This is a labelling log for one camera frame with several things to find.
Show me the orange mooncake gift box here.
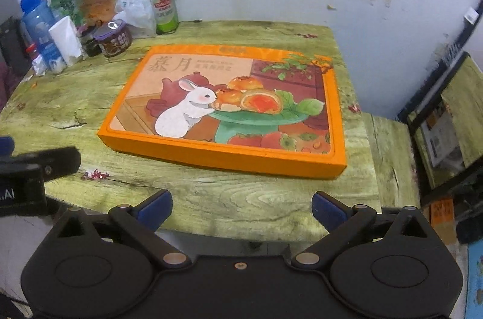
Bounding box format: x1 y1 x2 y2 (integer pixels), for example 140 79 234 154
98 44 347 179

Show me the person in purple jacket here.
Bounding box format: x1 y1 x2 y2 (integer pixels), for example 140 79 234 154
0 62 22 110

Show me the red lidded sauce jar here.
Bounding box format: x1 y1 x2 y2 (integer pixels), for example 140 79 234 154
26 43 42 66

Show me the dark glass jar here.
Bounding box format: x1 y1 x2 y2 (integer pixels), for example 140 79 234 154
79 26 101 57

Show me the blue water bottle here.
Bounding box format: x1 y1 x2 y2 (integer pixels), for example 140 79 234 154
21 0 66 74

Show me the purple lidded porridge can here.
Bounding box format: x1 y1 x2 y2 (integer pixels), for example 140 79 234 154
93 19 132 57

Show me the black framed wooden board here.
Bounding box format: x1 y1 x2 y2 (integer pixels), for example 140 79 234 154
407 53 482 206

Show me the green snack bag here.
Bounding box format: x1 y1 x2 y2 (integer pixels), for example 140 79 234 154
50 0 85 28

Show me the orange dried snack bag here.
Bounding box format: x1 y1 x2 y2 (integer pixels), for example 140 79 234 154
77 0 117 26

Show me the white plastic bag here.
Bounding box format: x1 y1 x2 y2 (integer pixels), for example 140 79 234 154
113 0 156 39

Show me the black leaning strip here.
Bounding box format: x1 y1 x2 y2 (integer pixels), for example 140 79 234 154
396 0 482 122

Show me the Tsingtao beer can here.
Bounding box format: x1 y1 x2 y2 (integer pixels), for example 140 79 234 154
150 0 179 34

